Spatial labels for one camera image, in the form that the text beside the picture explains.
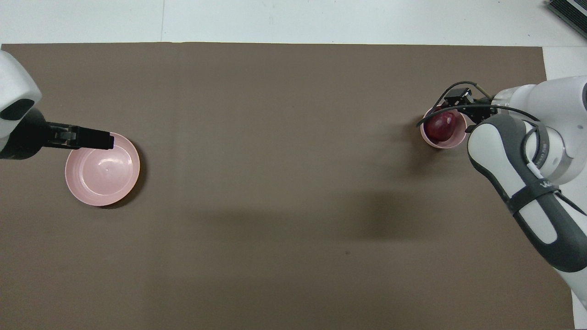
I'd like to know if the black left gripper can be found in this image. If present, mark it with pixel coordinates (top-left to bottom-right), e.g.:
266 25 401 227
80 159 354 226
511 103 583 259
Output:
0 108 115 160

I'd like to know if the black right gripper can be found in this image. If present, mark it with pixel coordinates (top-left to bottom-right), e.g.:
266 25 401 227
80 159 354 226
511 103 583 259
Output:
443 87 498 134

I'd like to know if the dark red apple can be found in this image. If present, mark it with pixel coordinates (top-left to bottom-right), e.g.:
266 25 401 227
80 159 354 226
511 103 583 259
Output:
424 112 458 142

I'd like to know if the pink bowl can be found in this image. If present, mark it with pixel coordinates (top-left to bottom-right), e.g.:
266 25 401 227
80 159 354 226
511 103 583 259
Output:
421 105 468 149

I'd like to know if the pink plate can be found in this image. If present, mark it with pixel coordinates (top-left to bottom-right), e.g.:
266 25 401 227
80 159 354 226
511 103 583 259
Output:
65 132 141 207

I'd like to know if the dark grey slatted device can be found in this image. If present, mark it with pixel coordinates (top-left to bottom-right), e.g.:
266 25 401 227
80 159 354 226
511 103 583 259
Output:
547 0 587 39

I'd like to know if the brown table mat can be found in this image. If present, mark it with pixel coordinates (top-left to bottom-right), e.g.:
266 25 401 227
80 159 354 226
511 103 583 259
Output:
0 42 576 330

